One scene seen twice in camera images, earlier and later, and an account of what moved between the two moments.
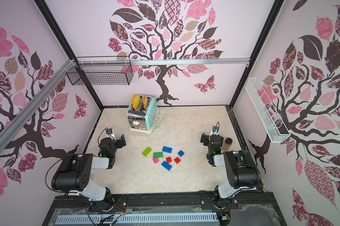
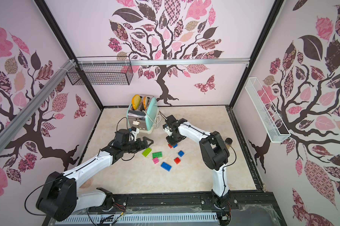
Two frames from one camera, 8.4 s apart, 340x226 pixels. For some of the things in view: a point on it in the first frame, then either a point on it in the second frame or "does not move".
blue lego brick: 167,166 does not move
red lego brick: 177,160 does not move
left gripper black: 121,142 → 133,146
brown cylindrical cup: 228,141 does not move
